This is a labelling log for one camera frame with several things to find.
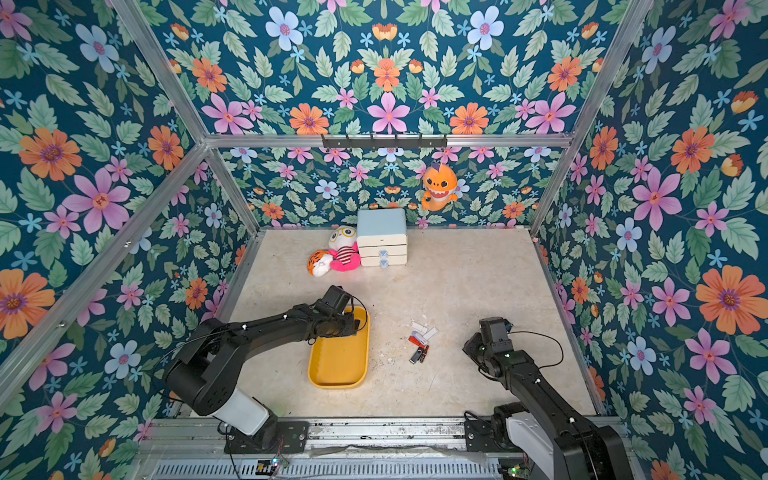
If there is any yellow plastic storage tray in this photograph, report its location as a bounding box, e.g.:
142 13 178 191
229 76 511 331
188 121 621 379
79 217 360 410
308 306 370 389

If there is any red usb flash drive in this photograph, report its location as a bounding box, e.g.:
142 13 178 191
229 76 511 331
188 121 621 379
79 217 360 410
408 335 428 348

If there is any orange shark plush toy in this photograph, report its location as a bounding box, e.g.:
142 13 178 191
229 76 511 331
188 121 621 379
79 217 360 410
421 163 459 212

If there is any black silver swivel usb drive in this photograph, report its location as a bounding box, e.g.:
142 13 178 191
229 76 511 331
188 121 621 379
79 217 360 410
409 346 429 364

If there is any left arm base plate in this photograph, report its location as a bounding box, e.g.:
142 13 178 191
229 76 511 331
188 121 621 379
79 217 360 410
224 419 309 455

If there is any white usb flash drive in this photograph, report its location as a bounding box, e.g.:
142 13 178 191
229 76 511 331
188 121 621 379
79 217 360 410
411 322 429 334

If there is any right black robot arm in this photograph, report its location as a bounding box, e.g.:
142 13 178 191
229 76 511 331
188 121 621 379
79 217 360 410
463 317 634 479

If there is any light blue drawer box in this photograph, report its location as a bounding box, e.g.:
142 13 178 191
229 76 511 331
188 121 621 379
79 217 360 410
357 208 408 268

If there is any black wall hook rail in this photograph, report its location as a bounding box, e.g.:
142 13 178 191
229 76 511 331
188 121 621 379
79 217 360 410
320 134 448 150

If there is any orange tiger plush toy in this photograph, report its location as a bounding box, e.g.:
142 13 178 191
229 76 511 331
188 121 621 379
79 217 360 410
307 250 333 277

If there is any pink owl plush toy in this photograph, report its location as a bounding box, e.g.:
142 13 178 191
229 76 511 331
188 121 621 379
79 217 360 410
328 225 362 272

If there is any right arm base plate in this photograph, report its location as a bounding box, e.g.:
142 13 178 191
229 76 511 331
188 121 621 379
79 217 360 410
463 411 523 454

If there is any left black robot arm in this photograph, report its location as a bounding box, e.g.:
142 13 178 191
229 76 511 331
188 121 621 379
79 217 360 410
163 285 370 441

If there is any lilac white usb drive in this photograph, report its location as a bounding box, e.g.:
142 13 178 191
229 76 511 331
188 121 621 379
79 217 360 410
423 327 439 343

